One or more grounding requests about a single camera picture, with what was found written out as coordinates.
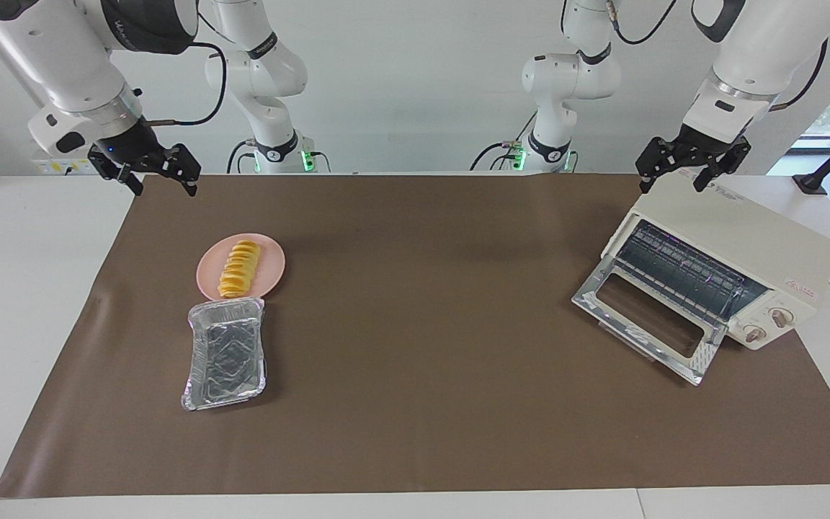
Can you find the white wall power strip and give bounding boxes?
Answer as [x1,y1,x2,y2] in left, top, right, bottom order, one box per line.
[32,154,102,176]

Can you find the pink round plate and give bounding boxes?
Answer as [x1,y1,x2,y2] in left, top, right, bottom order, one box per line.
[196,233,287,302]

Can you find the cream toaster oven body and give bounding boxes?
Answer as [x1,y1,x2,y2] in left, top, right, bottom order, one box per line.
[600,175,830,352]

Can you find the yellow sliced bread loaf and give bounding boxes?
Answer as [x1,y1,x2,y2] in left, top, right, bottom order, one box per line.
[218,240,262,300]

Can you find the brown table mat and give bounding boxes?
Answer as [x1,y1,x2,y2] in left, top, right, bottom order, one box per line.
[0,173,830,500]

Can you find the aluminium foil tray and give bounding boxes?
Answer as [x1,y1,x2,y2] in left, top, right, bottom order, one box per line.
[182,297,269,412]

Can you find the black right base cables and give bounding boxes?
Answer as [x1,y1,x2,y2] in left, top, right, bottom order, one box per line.
[226,139,331,174]

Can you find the black left base cables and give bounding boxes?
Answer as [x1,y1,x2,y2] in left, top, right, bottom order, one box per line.
[469,112,537,172]

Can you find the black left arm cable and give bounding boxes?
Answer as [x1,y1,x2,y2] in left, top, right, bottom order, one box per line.
[769,40,829,112]

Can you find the black base cables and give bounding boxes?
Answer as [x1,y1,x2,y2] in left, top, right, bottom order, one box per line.
[226,139,331,174]
[469,112,537,172]

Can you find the metal glass oven door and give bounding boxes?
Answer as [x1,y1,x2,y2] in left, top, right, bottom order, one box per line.
[571,256,729,386]

